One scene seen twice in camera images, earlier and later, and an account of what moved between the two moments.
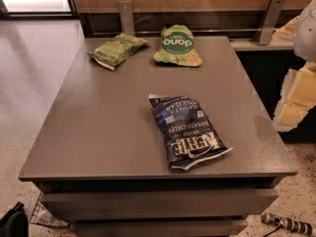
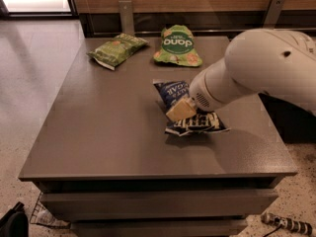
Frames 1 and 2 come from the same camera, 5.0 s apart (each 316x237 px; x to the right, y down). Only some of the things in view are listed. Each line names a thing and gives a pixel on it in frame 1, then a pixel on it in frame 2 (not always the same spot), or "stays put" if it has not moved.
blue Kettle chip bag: (188, 134) -> (168, 93)
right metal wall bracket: (270, 20) stays put
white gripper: (306, 34) -> (199, 94)
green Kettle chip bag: (118, 50) stays put
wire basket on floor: (42, 216) stays put
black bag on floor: (15, 223) stays put
